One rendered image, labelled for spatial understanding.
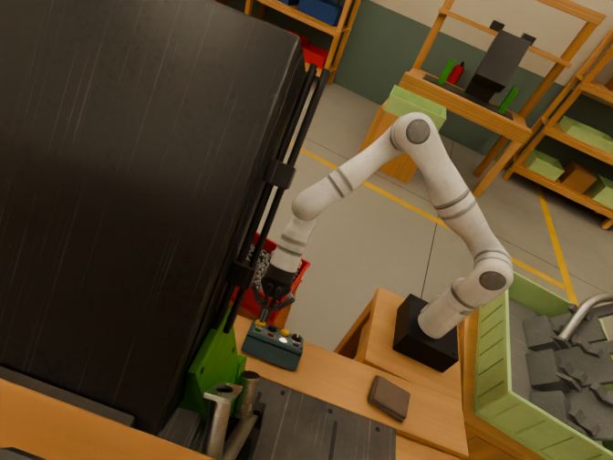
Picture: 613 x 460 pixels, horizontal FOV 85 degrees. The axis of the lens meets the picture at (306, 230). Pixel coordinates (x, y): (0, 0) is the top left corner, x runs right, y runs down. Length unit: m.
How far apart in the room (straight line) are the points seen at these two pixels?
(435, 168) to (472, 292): 0.36
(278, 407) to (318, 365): 0.16
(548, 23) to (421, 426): 5.35
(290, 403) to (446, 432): 0.42
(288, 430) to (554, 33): 5.58
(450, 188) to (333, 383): 0.57
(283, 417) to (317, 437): 0.09
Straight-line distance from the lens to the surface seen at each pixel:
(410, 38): 5.84
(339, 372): 0.98
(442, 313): 1.07
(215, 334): 0.51
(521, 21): 5.79
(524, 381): 1.45
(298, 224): 0.88
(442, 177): 0.86
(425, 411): 1.06
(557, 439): 1.34
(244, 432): 0.74
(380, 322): 1.20
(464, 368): 1.38
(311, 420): 0.91
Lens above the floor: 1.72
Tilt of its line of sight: 40 degrees down
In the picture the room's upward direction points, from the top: 23 degrees clockwise
